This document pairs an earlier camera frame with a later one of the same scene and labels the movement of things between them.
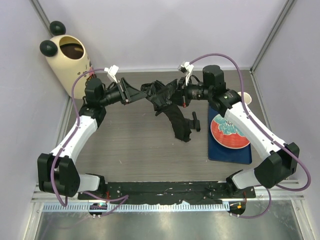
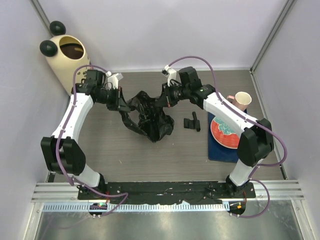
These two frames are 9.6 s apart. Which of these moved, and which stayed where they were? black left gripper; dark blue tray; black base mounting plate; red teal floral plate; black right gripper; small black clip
Moved: black right gripper; black left gripper
Stayed: small black clip; red teal floral plate; black base mounting plate; dark blue tray
